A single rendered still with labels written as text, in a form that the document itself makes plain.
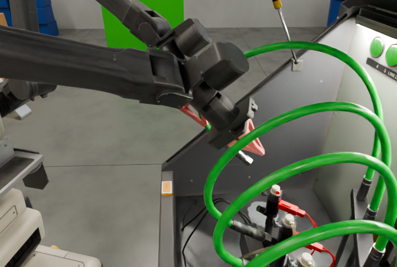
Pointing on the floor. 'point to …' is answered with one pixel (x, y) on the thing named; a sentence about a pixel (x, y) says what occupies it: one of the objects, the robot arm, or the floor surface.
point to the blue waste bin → (335, 7)
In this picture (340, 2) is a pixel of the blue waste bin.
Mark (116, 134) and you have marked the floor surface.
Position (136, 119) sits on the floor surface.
